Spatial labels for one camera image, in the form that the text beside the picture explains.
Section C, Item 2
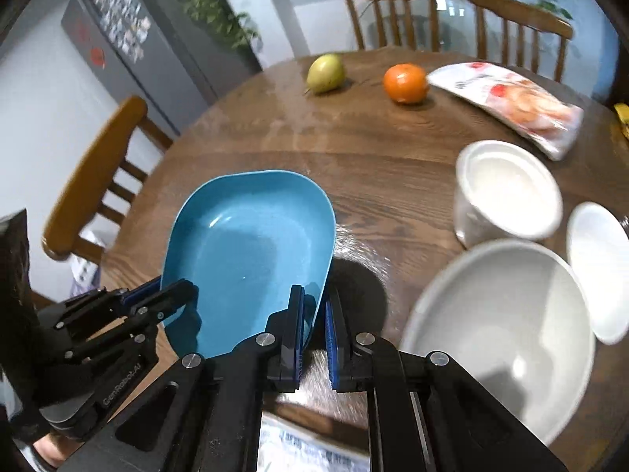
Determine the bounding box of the group of fridge magnets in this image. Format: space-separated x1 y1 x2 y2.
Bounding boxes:
79 0 152 70

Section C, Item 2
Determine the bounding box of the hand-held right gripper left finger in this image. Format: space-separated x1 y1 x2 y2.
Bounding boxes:
59 284 308 472

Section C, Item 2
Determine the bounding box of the wooden chair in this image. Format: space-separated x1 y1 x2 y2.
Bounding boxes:
40 96 175 308
465 0 575 83
336 0 444 53

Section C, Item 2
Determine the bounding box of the white printed bag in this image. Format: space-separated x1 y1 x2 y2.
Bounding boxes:
70 229 108 297

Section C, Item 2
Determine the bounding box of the yellow snack packet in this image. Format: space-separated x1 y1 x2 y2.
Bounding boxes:
612 102 629 139

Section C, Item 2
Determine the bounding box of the trailing green plant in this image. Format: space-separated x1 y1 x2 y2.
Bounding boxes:
157 0 263 52

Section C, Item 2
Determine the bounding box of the deep white bowl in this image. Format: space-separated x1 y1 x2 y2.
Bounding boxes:
452 140 564 249

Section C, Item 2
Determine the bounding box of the orange fruit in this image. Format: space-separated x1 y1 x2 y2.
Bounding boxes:
383 63 430 105

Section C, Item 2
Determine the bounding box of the printed paper sheet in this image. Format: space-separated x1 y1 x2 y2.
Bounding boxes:
259 412 370 472

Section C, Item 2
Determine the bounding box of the person's left hand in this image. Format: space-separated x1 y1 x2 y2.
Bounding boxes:
33 435 80 469

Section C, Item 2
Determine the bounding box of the green pear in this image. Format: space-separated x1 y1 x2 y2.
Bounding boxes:
303 53 345 95

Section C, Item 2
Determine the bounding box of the white plastic snack bag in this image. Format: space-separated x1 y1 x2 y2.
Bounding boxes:
427 62 585 162

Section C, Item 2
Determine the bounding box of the shallow white bowl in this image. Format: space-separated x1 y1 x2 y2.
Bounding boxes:
566 201 629 346

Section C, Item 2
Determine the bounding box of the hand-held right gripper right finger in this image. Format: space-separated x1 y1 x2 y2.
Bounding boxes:
324 285 571 472

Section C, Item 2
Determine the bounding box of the grey refrigerator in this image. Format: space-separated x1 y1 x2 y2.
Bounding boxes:
61 0 263 137

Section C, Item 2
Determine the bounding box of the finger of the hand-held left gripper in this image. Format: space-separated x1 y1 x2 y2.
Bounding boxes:
64 279 200 363
37 278 164 331

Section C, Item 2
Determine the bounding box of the blue oval dish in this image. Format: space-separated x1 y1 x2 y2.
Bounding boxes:
160 170 337 361

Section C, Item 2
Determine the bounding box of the large white bowl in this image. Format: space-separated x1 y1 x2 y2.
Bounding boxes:
399 239 596 447

